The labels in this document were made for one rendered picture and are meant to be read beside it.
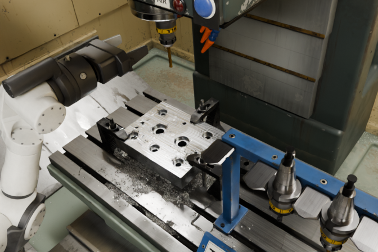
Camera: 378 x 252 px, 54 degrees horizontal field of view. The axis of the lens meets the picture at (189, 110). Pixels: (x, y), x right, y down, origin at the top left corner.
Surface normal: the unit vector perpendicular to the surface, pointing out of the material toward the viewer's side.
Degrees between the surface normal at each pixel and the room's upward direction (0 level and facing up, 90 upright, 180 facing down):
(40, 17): 90
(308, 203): 0
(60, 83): 66
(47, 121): 100
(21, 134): 25
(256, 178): 0
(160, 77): 0
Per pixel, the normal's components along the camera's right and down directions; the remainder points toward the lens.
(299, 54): -0.63, 0.52
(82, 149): -0.07, -0.77
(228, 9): 0.46, 0.54
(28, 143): 0.32, -0.84
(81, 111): 0.25, -0.55
